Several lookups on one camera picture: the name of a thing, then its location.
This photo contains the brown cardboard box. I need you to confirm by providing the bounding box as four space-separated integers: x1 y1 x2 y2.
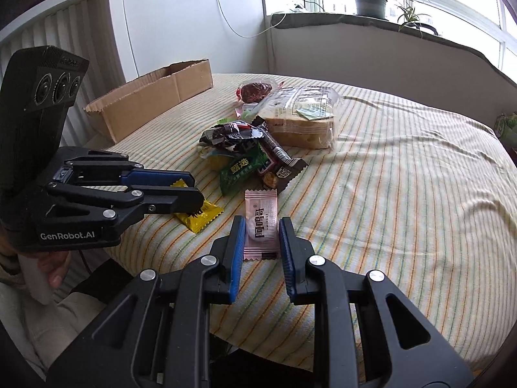
83 59 214 143

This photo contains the pink snack packet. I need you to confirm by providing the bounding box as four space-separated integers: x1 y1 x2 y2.
243 189 280 261

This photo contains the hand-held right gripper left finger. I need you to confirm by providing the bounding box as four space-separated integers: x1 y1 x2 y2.
42 215 247 388

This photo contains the striped bed sheet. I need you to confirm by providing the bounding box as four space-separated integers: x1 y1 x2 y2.
87 73 512 381

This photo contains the small plant in black pot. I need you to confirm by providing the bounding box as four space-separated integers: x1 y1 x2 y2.
396 2 440 38

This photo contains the white cable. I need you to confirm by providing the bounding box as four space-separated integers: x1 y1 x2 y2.
212 0 292 38

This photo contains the yellow snack packet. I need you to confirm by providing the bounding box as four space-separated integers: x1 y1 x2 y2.
170 180 224 234

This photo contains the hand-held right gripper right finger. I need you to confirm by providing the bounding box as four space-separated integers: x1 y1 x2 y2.
279 217 475 388

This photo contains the grey windowsill cover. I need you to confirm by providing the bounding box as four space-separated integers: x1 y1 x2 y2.
270 11 517 78

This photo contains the yellow-green clear snack packet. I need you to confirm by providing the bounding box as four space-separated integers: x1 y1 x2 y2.
201 147 227 171

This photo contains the person's left hand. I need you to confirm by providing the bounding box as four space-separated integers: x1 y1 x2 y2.
16 248 72 306

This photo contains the light green snack packet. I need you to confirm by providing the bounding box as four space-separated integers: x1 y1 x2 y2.
235 103 263 123

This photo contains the brown zigzag-edged snack packet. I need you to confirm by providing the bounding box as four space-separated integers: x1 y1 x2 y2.
258 157 310 193

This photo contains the person's light clothing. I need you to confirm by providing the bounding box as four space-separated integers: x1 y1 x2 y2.
0 251 110 376

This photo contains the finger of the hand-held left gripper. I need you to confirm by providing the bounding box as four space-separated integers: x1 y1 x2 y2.
44 182 206 227
57 147 195 189

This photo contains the white ribbed headboard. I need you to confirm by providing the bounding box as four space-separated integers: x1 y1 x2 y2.
0 0 126 158

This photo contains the brown chocolate bar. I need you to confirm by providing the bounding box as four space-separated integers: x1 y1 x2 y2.
258 126 291 163
199 121 267 149

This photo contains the clear bag of red dates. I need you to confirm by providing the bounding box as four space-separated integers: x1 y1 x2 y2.
235 81 283 104

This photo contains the dark green snack packet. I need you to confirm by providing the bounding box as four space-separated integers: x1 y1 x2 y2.
219 151 263 196

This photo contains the green patterned bag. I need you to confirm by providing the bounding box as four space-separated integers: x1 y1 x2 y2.
495 113 517 148

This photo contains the clear bag of bread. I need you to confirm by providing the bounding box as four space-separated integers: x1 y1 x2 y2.
252 86 342 150

